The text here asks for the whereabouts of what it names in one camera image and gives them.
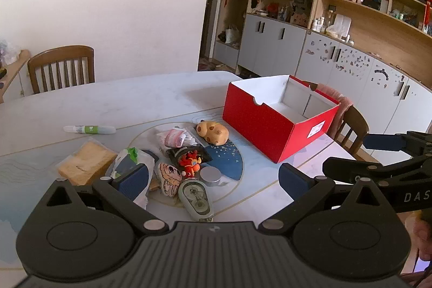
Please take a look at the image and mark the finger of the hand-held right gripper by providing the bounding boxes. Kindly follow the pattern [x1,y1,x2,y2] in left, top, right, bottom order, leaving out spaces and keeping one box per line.
[322,156,432,188]
[363,130,432,158]

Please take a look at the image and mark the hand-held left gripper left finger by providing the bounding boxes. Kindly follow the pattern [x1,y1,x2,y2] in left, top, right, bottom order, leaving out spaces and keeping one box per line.
[40,163,169,235]

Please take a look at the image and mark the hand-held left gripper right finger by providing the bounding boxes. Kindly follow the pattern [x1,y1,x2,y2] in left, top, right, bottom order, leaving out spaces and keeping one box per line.
[258,162,399,236]

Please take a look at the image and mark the white green plastic packet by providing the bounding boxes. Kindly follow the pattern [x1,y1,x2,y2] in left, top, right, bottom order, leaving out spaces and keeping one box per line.
[106,147,159,211]

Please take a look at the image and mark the cartoon face plush keychain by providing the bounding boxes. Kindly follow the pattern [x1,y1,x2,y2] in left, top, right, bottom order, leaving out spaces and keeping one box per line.
[154,162,183,198]

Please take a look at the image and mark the red cardboard box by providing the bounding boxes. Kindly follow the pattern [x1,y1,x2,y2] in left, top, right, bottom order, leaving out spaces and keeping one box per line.
[222,74,341,164]

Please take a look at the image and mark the person's right hand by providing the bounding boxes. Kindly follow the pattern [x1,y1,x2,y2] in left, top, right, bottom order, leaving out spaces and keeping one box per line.
[404,211,432,275]

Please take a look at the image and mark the dark wooden chair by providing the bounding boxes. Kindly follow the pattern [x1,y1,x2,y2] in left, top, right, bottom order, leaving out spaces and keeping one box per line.
[332,104,370,158]

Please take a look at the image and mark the bagged sliced bread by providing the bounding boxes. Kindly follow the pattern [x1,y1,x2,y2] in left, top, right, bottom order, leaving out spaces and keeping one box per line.
[57,140,118,186]

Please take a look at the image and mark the pink cloth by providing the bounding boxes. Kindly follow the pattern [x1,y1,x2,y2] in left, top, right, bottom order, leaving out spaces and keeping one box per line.
[308,82,354,137]

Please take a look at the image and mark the red and white sachet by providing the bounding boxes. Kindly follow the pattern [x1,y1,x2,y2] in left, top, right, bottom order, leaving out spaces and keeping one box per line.
[163,127,186,147]

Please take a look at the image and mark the white green tube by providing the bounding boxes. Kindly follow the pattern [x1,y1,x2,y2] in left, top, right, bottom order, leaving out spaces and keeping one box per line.
[63,125,117,135]

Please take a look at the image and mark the green white correction tape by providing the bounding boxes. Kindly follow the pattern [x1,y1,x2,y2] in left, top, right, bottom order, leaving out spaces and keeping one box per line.
[177,178,215,223]

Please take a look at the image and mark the clear cotton swab pack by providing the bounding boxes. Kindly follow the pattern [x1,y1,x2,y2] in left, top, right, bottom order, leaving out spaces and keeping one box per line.
[156,127,204,150]

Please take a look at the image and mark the white stickered base cabinet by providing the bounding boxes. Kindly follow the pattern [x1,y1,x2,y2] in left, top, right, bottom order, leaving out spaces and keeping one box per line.
[293,31,432,154]

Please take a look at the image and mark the round silver tin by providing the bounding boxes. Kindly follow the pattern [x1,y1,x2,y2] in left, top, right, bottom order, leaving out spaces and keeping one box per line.
[199,166,224,188]

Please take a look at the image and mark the yellow spotted capybara toy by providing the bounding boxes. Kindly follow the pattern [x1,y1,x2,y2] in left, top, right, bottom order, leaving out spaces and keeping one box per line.
[197,120,229,145]

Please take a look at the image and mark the wooden open shelving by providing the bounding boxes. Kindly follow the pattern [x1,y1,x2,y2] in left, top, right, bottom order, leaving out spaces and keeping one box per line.
[309,0,432,91]

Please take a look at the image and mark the white plastic containers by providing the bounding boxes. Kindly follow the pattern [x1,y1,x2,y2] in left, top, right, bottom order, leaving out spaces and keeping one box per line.
[327,13,352,38]

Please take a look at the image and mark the cluster of small bottles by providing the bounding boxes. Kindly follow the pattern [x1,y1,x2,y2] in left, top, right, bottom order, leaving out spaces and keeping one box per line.
[312,16,327,33]

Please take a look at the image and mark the grey double-door base cabinet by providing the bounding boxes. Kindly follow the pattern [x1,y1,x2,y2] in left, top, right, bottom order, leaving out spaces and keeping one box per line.
[237,13,307,78]

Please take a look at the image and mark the brown wooden slatted chair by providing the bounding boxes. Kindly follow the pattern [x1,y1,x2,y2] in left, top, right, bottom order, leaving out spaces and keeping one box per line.
[27,45,95,95]

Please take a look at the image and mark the brown patterned box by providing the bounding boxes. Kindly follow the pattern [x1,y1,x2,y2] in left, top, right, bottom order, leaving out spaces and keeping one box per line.
[292,13,310,28]

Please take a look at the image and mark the white plastic bag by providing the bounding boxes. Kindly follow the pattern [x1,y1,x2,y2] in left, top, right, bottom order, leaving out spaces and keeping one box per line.
[225,25,241,45]

